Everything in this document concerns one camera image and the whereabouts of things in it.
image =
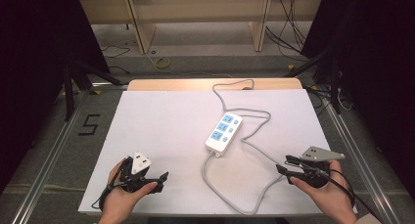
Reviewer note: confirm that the white board mat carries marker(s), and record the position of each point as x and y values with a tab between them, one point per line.
163	129

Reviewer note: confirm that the aluminium rail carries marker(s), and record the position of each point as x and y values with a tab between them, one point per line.
49	158
362	162

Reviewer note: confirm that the light wooden shelf unit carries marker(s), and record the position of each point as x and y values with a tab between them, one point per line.
195	8

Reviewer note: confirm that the black curtain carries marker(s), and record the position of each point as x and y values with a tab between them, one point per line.
36	70
381	70

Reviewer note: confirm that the person's left hand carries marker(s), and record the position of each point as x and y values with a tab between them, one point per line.
122	201

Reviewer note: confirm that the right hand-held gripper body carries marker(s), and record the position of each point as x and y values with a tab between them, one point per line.
314	171

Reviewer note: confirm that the white power strip blue sockets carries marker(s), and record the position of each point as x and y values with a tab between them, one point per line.
223	132

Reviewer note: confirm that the person's right hand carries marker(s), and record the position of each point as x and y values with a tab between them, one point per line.
329	198

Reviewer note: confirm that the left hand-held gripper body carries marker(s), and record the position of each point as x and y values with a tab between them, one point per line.
138	163

